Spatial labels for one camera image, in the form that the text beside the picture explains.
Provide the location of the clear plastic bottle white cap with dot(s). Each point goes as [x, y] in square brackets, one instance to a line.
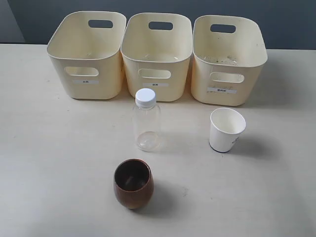
[146, 116]

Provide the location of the brown wooden cup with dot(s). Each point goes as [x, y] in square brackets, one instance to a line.
[133, 183]

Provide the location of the white paper cup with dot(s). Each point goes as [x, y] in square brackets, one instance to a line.
[226, 125]

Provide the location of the middle cream plastic bin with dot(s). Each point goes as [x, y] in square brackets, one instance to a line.
[156, 51]

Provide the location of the cream plastic bin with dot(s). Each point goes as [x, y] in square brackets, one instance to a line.
[229, 54]
[156, 51]
[85, 53]

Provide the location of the right cream plastic bin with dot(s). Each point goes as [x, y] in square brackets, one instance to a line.
[229, 54]

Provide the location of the left cream plastic bin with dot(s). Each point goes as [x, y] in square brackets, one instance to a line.
[85, 53]

